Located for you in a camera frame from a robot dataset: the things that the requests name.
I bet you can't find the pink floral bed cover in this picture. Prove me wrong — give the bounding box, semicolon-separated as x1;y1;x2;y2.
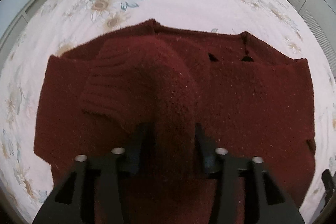
1;0;335;223

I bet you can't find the dark red knitted sweater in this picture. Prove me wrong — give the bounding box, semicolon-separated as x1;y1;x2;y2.
34;20;315;223

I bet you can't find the white left side cabinet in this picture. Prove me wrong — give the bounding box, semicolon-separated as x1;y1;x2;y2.
0;0;47;69

